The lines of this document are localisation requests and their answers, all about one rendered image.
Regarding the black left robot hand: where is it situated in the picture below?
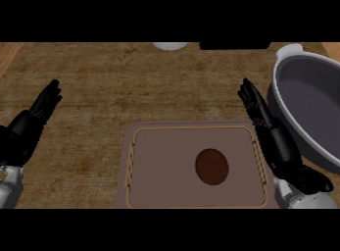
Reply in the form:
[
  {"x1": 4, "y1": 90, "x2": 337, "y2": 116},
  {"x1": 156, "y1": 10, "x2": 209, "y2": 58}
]
[{"x1": 0, "y1": 78, "x2": 63, "y2": 168}]

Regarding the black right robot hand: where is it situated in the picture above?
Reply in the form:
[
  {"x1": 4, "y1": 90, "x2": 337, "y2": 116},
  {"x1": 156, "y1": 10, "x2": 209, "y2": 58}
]
[{"x1": 238, "y1": 77, "x2": 334, "y2": 196}]

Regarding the grey pot with white rim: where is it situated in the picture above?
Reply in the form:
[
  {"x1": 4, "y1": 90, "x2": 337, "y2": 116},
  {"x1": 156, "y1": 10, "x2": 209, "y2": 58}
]
[{"x1": 266, "y1": 43, "x2": 340, "y2": 176}]

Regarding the brown rectangular tray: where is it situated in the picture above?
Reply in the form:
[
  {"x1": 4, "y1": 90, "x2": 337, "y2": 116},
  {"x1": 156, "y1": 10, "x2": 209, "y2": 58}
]
[{"x1": 112, "y1": 120, "x2": 280, "y2": 210}]

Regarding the black rectangular appliance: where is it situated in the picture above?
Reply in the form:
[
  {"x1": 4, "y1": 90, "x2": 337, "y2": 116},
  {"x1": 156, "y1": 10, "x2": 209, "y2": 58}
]
[{"x1": 198, "y1": 42, "x2": 272, "y2": 51}]

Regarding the white round object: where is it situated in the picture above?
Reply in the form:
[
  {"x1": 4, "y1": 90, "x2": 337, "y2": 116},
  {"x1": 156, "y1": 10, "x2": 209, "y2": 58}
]
[{"x1": 150, "y1": 42, "x2": 189, "y2": 52}]

